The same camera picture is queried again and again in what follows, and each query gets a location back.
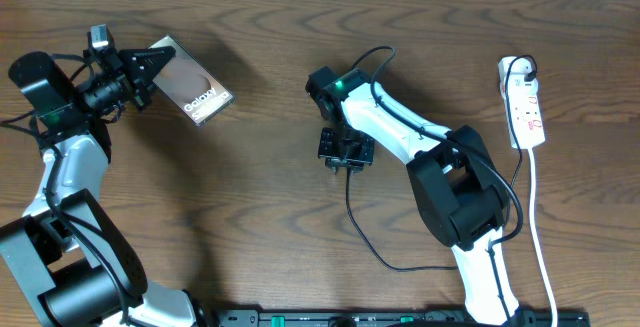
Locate black charging cable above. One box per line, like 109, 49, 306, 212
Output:
344, 54, 539, 273

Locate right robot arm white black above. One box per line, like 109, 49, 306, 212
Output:
305, 67, 519, 325

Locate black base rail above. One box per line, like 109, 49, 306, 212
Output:
214, 309, 591, 327

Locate white power strip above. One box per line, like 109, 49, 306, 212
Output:
497, 56, 546, 150

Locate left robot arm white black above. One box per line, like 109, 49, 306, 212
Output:
1, 46, 216, 326

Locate white power strip cord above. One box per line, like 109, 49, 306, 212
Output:
527, 147, 560, 327

